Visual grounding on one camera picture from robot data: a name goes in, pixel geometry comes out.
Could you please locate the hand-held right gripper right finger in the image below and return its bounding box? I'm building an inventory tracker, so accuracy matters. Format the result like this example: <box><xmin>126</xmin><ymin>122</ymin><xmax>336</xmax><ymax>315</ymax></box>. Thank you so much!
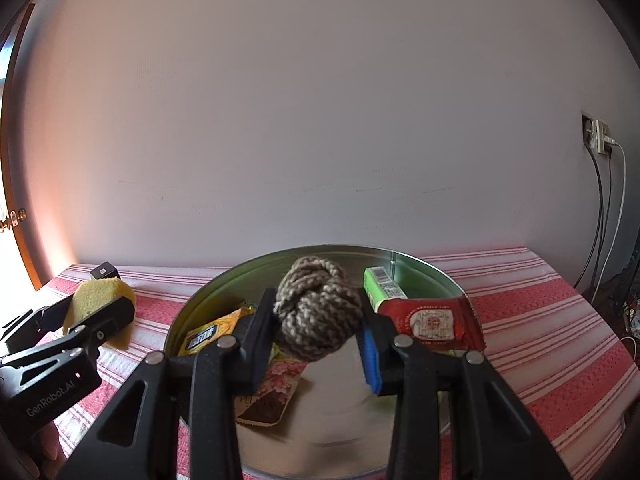
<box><xmin>357</xmin><ymin>305</ymin><xmax>573</xmax><ymax>480</ymax></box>

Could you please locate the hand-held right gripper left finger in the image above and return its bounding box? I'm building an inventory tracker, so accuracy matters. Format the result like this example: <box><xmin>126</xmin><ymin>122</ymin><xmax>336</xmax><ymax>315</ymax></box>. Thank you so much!
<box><xmin>57</xmin><ymin>287</ymin><xmax>281</xmax><ymax>480</ymax></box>

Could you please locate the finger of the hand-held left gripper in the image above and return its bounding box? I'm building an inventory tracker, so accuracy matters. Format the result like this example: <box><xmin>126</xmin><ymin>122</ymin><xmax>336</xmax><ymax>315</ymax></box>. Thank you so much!
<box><xmin>2</xmin><ymin>292</ymin><xmax>76</xmax><ymax>351</ymax></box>
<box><xmin>0</xmin><ymin>297</ymin><xmax>136</xmax><ymax>368</ymax></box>

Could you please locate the yellow sponge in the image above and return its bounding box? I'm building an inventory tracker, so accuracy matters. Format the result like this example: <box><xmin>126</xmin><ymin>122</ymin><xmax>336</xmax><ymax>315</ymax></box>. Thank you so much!
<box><xmin>62</xmin><ymin>277</ymin><xmax>137</xmax><ymax>352</ymax></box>

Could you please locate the yellow snack packet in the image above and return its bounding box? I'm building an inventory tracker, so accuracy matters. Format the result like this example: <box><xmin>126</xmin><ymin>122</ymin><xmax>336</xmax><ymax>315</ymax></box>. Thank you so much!
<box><xmin>179</xmin><ymin>307</ymin><xmax>256</xmax><ymax>358</ymax></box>

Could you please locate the pink floral snack packet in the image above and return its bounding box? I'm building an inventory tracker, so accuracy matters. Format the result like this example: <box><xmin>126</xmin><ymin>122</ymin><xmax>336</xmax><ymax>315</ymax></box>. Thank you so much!
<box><xmin>235</xmin><ymin>357</ymin><xmax>308</xmax><ymax>427</ymax></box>

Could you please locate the blue round cookie tin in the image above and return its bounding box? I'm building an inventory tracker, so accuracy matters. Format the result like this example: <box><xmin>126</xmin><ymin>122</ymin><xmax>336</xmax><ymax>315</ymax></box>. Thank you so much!
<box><xmin>164</xmin><ymin>244</ymin><xmax>468</xmax><ymax>478</ymax></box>

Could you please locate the brown rope knot ball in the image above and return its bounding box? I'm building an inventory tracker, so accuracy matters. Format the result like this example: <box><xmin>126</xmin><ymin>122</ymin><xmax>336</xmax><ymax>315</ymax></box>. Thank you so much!
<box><xmin>272</xmin><ymin>256</ymin><xmax>365</xmax><ymax>362</ymax></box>

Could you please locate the red snack packet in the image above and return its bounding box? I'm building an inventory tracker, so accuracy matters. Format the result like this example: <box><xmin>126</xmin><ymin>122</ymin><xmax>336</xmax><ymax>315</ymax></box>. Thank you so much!
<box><xmin>377</xmin><ymin>296</ymin><xmax>487</xmax><ymax>353</ymax></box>

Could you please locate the green snack box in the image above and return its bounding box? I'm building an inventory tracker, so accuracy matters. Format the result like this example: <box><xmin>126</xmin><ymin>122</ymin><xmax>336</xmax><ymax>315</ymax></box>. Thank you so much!
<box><xmin>363</xmin><ymin>266</ymin><xmax>408</xmax><ymax>316</ymax></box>

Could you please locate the person's left hand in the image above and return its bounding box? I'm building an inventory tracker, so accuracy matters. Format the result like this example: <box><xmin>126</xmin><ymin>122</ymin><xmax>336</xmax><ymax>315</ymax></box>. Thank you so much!
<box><xmin>27</xmin><ymin>420</ymin><xmax>68</xmax><ymax>478</ymax></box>

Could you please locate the black cardboard box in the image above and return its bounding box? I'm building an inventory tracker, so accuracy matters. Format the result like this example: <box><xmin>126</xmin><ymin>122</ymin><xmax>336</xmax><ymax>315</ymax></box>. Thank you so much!
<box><xmin>90</xmin><ymin>261</ymin><xmax>121</xmax><ymax>281</ymax></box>

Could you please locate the metal door latch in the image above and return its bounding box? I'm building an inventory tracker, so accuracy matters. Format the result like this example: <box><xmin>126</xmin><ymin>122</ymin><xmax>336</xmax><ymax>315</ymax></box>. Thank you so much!
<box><xmin>0</xmin><ymin>207</ymin><xmax>28</xmax><ymax>233</ymax></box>

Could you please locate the red white striped bed sheet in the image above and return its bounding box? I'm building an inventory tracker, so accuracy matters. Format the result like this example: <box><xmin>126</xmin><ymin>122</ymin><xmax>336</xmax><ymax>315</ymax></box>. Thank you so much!
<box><xmin>30</xmin><ymin>246</ymin><xmax>636</xmax><ymax>480</ymax></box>

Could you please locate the wooden door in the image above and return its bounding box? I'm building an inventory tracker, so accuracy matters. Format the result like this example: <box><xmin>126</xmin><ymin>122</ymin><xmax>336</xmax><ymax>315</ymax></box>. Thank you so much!
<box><xmin>0</xmin><ymin>2</ymin><xmax>43</xmax><ymax>291</ymax></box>

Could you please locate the black cable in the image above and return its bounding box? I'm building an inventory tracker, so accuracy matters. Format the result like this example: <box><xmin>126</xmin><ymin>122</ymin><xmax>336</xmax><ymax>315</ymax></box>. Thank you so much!
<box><xmin>575</xmin><ymin>147</ymin><xmax>613</xmax><ymax>291</ymax></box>

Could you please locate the white cable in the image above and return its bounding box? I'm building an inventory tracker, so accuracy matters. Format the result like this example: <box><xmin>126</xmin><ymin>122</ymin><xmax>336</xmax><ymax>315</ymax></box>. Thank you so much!
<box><xmin>592</xmin><ymin>140</ymin><xmax>627</xmax><ymax>303</ymax></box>

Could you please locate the wall socket with plugs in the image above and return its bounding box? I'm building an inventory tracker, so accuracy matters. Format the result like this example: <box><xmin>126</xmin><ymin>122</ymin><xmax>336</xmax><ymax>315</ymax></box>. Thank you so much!
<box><xmin>581</xmin><ymin>114</ymin><xmax>613</xmax><ymax>156</ymax></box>

